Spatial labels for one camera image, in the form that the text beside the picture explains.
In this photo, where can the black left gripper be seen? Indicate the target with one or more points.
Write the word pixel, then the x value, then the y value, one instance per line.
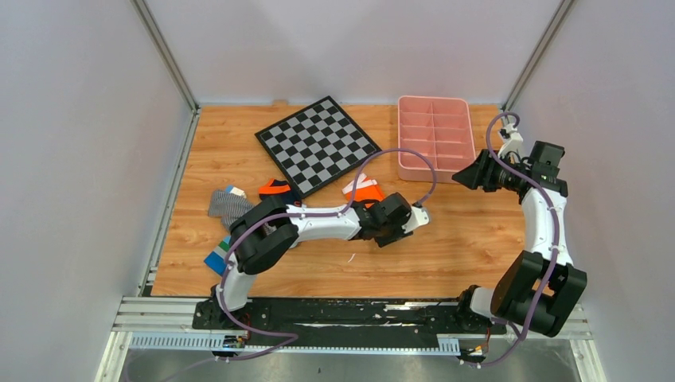
pixel 400 235

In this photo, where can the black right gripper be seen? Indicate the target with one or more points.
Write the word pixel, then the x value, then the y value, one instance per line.
pixel 478 173

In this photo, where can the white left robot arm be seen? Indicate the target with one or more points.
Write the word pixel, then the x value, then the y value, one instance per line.
pixel 260 235

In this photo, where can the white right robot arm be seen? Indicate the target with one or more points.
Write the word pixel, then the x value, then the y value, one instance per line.
pixel 542 286

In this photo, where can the grey striped underwear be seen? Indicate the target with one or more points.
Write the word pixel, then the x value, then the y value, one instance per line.
pixel 228 207

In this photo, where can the pink compartment tray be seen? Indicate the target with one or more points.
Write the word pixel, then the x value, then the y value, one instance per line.
pixel 436 137

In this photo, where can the black white checkerboard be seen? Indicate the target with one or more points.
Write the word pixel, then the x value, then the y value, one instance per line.
pixel 316 145

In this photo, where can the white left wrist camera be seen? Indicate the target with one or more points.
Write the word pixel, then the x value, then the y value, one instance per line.
pixel 418 218

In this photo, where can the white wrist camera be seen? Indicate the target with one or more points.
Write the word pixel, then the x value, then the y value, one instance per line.
pixel 511 141
pixel 418 218

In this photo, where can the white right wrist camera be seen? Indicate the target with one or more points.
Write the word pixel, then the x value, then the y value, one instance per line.
pixel 511 141

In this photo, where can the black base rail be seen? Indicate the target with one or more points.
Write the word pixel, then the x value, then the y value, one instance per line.
pixel 379 322

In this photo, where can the white slotted cable duct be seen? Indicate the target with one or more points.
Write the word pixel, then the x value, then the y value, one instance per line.
pixel 220 342

